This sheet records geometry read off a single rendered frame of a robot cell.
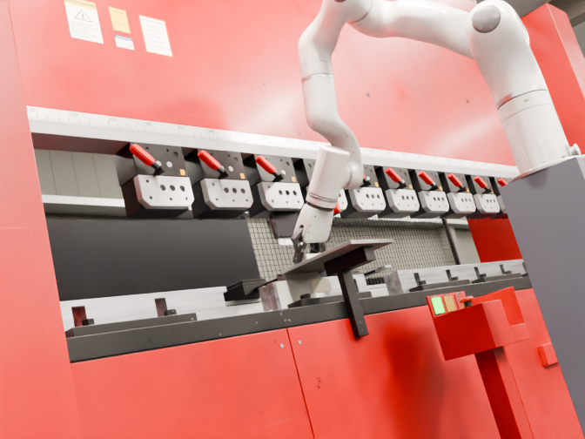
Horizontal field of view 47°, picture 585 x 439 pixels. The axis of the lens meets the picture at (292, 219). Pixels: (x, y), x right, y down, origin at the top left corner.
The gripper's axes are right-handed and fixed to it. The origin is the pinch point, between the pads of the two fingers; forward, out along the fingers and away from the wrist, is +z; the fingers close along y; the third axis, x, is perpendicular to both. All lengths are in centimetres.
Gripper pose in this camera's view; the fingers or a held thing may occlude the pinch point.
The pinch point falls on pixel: (305, 258)
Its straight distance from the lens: 188.5
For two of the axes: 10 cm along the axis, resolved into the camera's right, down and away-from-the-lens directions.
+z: -2.5, 9.4, 2.3
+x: 6.8, 3.4, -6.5
